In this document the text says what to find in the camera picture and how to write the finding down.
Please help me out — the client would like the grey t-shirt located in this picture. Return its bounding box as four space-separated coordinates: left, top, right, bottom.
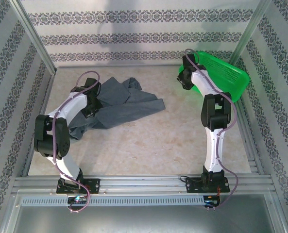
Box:
67 77 166 144

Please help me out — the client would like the green plastic basket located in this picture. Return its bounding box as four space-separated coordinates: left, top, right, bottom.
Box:
177 50 251 102

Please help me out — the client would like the grey metal sheet panel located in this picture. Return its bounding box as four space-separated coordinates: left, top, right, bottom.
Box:
2 194 284 233

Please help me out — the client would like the aluminium side rail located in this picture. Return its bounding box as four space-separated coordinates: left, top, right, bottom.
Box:
22 72 54 177
237 99 265 174

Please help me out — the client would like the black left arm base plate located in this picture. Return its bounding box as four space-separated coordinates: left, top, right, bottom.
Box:
56 178 101 195

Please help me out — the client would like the aluminium corner post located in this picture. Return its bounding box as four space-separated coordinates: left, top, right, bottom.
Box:
9 0 57 73
228 0 272 65

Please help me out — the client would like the aluminium mounting rail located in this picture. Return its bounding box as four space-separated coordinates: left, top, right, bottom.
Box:
12 174 273 195

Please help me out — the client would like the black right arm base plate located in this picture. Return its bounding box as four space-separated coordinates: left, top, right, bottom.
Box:
185 176 231 194

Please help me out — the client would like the grey slotted cable duct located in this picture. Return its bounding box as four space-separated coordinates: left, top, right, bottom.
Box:
21 195 206 206

